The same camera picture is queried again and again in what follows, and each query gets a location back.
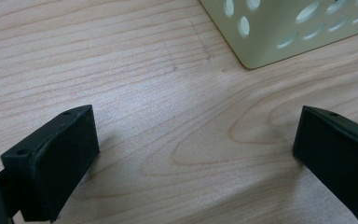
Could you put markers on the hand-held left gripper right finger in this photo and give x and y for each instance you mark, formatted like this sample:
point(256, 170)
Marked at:
point(338, 161)

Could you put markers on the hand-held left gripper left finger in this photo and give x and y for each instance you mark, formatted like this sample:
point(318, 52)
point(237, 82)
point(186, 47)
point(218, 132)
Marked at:
point(56, 165)

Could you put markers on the pale green plastic basket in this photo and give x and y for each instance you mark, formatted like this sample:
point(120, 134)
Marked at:
point(261, 46)

